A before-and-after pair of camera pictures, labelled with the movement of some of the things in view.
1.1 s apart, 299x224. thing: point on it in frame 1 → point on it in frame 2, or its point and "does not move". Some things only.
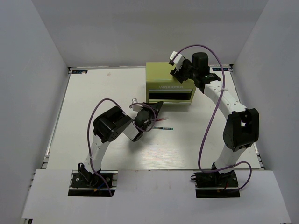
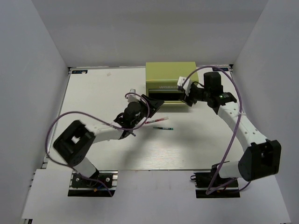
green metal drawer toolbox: [161, 86] does not move
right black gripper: [177, 75] → [188, 100]
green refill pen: [164, 128] does not move
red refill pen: [161, 119] does not move
